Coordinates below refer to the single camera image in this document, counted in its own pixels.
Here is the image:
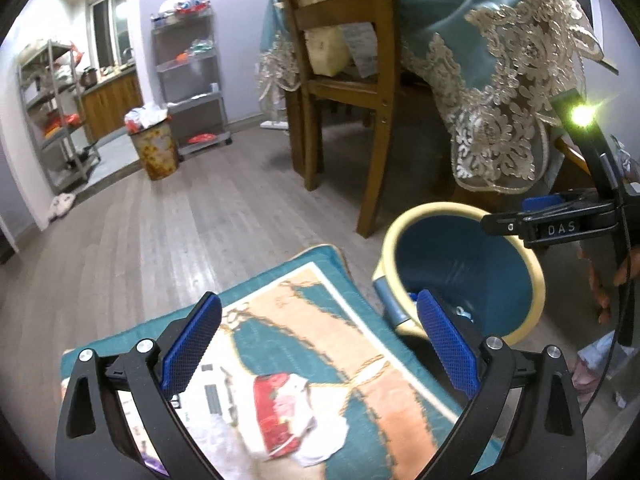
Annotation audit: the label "teal and orange patterned mat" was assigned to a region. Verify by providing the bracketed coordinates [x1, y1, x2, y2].
[60, 244, 506, 480]

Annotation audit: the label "black cable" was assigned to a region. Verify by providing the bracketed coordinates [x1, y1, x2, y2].
[602, 152, 636, 346]

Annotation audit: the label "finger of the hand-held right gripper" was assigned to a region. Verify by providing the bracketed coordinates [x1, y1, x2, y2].
[481, 211, 532, 237]
[522, 191, 591, 214]

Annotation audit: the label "purple wrapper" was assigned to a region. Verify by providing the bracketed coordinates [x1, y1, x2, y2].
[137, 440, 168, 478]

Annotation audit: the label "floral waste bin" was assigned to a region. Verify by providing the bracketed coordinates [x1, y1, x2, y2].
[127, 120, 179, 182]

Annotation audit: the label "wooden kitchen cabinet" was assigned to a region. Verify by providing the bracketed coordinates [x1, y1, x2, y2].
[80, 67, 145, 142]

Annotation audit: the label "yellow bag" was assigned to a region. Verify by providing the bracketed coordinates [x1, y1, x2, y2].
[304, 25, 351, 77]

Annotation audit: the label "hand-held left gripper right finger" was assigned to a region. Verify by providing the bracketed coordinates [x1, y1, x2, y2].
[416, 289, 587, 480]

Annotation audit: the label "yellow and teal waste bin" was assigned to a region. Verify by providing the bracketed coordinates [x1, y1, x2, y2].
[372, 201, 547, 356]

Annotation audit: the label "white paper sheet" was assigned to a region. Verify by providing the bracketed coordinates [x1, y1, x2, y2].
[341, 22, 378, 78]

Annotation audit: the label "white printed leaflet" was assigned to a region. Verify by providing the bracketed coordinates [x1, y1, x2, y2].
[117, 360, 241, 456]

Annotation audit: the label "metal shelf rack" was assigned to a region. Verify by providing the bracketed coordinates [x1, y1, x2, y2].
[17, 40, 101, 193]

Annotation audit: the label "person's right hand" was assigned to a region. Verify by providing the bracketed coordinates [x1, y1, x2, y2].
[577, 242, 640, 325]

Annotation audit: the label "window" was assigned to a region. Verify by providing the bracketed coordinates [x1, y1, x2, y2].
[90, 0, 132, 71]

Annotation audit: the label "red snack wrapper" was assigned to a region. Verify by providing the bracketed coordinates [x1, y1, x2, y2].
[252, 374, 313, 461]

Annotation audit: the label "grey rolling cart shelf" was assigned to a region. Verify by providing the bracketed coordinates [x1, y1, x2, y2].
[151, 10, 232, 161]

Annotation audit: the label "white plastic bag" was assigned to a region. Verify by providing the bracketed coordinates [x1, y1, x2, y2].
[124, 102, 171, 133]

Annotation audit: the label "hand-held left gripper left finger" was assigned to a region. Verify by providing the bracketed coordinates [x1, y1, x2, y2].
[54, 291, 236, 480]

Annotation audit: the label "teal lace tablecloth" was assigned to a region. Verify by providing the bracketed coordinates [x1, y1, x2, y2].
[255, 0, 606, 196]

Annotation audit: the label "white paper towel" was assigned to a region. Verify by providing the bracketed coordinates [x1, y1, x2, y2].
[182, 410, 266, 480]

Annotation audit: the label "orange plastic bags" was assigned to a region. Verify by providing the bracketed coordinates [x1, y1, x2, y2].
[44, 114, 81, 137]

